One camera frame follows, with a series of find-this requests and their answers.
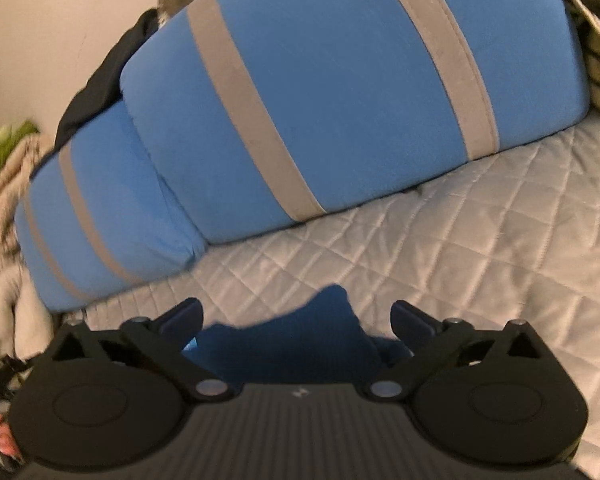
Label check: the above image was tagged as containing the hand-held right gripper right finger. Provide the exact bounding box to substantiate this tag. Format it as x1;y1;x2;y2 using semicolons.
362;300;551;403

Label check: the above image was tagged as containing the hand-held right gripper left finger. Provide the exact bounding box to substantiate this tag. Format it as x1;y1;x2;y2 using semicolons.
50;297;229;404

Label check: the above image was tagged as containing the dark blue sweatshirt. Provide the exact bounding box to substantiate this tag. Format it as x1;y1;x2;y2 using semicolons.
180;284;416;391

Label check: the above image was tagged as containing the grey fleece cloth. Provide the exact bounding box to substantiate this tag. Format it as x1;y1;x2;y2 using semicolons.
0;255;56;357

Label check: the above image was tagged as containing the grey quilted bed cover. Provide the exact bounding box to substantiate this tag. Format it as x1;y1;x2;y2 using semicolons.
60;115;600;480

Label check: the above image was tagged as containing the blue pillow with grey stripes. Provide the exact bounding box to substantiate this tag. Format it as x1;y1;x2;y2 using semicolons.
120;0;592;246
14;100;210;313

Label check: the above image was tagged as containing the cream knitted blanket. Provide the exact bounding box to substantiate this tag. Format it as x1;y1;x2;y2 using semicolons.
0;132;56;281

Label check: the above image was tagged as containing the green cloth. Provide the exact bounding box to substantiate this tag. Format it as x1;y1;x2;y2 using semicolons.
0;120;38;186

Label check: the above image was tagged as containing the dark cloth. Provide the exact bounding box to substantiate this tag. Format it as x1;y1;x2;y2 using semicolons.
55;7;171;151

